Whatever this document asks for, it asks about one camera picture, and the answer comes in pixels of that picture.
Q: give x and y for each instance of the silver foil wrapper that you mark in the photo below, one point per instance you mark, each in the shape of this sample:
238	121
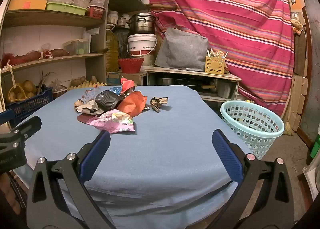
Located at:
127	92

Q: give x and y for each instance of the red woven basket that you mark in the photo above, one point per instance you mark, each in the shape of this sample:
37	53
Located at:
130	65

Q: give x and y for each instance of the small red plastic basket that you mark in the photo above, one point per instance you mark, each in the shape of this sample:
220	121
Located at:
95	11

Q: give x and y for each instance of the maroon wrapper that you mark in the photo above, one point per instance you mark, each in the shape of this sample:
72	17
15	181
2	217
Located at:
83	118

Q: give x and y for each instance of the green plastic tray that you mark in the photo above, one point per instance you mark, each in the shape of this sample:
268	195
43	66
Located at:
66	8

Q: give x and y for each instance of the green bottle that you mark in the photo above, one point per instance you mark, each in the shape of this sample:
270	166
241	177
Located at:
315	144

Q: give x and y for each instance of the bundle of utensils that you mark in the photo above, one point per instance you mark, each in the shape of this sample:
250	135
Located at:
216	53

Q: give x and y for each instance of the clear plastic container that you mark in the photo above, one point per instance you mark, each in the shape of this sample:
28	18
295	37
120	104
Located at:
76	46

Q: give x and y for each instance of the steel stock pot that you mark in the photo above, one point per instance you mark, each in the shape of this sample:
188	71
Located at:
142	23

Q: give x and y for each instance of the red wrapper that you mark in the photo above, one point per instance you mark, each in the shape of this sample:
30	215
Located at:
127	84

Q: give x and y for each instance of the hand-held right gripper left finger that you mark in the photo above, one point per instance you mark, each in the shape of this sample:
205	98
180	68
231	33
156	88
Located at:
96	151

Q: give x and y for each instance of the red striped cloth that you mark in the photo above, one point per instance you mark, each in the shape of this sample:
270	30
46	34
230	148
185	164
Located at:
225	19

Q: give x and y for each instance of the blue foil wrapper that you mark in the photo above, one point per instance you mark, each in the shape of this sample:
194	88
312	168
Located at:
115	90

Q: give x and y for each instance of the black ribbed cup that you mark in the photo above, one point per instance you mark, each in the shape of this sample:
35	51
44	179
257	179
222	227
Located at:
106	100

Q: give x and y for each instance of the red net bag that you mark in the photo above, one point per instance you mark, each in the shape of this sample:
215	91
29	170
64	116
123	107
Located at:
25	57

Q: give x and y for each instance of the grey metal pot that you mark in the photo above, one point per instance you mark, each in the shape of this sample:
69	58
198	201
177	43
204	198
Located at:
223	88

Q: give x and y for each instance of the wooden shelf unit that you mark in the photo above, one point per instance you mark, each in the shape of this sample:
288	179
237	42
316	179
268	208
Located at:
50	18

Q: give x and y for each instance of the blue tablecloth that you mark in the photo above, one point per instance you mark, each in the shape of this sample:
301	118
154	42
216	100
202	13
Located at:
162	131

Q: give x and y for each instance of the yellow box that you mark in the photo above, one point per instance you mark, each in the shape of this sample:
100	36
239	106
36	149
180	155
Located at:
26	4

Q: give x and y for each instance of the straw broom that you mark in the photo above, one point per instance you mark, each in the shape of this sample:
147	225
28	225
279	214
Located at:
288	130

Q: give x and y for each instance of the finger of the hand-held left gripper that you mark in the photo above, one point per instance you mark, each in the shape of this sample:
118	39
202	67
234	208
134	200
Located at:
30	124
5	116

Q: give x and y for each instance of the pink snack wrapper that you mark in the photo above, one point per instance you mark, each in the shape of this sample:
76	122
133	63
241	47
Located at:
112	121

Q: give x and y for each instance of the black pan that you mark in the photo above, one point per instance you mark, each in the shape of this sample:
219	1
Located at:
186	81

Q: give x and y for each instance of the white brown wrapper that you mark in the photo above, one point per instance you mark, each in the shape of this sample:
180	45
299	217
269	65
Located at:
83	105

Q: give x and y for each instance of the white plastic bucket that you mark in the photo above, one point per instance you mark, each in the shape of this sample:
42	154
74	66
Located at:
141	45

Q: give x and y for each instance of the stacked cardboard pieces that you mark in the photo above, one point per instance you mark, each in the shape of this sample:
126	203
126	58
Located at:
298	94

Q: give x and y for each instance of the large yellow oil bottle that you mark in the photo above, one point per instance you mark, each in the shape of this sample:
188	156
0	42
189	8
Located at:
111	49

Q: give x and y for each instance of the light blue plastic basket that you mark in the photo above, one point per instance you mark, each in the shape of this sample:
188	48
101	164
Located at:
252	129

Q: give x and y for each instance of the orange wrapper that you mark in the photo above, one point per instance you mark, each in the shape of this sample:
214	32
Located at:
132	102

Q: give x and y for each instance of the yellow egg tray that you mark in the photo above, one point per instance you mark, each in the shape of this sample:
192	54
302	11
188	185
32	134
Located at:
85	85

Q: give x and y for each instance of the low white cabinet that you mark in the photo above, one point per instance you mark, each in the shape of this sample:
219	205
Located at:
190	74

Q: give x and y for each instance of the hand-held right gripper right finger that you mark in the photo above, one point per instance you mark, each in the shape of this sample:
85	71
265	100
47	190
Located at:
226	151

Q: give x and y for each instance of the yellow utensil holder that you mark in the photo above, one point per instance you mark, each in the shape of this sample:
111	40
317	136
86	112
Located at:
214	65

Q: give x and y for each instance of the blue plastic crate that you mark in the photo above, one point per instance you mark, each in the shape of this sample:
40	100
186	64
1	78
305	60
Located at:
27	105

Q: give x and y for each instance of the brown cardboard box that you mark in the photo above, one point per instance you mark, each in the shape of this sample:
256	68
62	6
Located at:
130	79

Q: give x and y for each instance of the small steel pot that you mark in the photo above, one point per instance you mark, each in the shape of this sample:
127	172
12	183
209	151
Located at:
163	81

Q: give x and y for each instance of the white jar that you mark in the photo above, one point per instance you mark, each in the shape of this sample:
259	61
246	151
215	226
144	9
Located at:
122	21
112	16

